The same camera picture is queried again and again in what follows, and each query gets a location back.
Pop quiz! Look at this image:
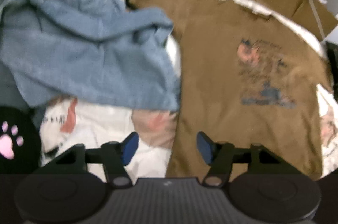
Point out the brown printed t-shirt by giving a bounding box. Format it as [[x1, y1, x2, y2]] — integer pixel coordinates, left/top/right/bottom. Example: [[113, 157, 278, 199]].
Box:
[[130, 0, 332, 179]]

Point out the cream bear print bedsheet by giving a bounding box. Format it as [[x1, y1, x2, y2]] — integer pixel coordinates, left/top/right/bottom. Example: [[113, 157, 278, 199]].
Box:
[[40, 0, 337, 181]]

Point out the black paw print cushion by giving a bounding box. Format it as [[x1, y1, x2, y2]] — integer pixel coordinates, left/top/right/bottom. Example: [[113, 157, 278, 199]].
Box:
[[1, 106, 41, 175]]

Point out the blue denim garment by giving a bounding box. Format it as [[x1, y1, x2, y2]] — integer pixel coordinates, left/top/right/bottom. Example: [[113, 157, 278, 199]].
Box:
[[1, 0, 180, 111]]

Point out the black folded garment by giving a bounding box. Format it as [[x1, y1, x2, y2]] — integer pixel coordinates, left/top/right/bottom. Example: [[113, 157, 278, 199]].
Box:
[[325, 41, 338, 101]]

